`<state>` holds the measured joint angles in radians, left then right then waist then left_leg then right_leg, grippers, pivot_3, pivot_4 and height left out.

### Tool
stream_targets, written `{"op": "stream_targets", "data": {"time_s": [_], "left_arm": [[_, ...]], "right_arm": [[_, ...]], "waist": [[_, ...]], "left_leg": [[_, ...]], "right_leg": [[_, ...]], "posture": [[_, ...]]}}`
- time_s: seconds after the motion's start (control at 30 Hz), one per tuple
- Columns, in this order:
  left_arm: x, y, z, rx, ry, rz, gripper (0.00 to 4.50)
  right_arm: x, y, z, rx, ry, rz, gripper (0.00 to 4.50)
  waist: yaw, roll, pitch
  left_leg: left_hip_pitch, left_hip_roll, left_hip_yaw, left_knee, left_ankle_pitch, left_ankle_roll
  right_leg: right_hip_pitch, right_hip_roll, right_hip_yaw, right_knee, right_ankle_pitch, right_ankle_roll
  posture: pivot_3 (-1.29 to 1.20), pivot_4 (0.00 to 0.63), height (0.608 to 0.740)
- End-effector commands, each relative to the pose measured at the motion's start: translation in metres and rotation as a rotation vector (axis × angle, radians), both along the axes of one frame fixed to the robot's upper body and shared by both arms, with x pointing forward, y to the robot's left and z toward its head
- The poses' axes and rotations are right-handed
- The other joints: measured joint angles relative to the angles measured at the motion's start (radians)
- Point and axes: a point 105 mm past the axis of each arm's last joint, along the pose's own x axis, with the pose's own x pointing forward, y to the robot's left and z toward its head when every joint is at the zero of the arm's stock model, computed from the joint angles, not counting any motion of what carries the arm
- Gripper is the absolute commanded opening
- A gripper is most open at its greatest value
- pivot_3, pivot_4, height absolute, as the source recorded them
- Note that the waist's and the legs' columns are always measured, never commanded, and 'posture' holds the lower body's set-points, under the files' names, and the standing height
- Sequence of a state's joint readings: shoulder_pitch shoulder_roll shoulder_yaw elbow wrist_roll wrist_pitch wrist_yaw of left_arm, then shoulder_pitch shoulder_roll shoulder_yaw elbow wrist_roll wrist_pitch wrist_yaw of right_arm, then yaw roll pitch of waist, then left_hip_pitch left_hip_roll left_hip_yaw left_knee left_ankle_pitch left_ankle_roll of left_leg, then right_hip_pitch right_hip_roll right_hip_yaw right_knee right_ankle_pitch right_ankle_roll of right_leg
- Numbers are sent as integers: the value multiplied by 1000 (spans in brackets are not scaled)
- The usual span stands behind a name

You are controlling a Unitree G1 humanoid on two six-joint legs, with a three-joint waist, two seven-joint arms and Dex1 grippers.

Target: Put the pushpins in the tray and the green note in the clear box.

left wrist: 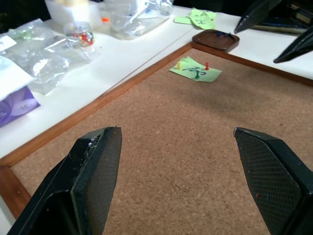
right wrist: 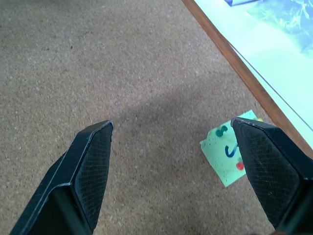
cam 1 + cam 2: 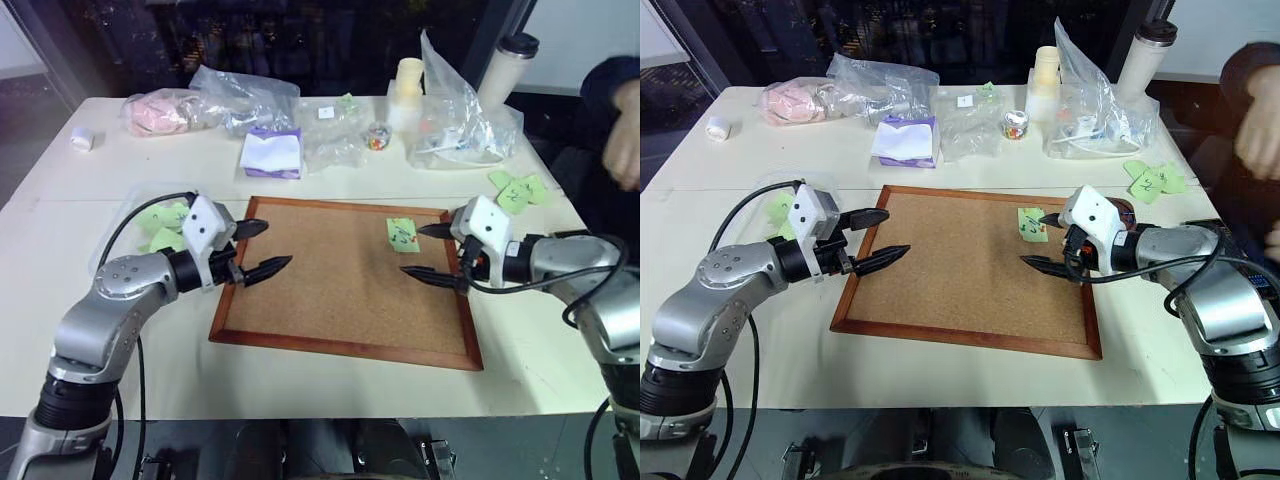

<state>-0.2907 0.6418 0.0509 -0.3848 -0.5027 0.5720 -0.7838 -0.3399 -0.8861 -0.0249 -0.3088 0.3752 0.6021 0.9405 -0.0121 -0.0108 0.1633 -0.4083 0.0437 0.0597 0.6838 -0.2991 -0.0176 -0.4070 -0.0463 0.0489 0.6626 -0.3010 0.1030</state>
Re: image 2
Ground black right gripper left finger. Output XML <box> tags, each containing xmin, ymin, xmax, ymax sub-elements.
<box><xmin>9</xmin><ymin>119</ymin><xmax>115</xmax><ymax>235</ymax></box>

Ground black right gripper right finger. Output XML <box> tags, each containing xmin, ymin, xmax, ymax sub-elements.
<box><xmin>230</xmin><ymin>117</ymin><xmax>313</xmax><ymax>235</ymax></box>

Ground light green paper note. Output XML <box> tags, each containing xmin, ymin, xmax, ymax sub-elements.
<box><xmin>200</xmin><ymin>110</ymin><xmax>258</xmax><ymax>188</ymax></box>

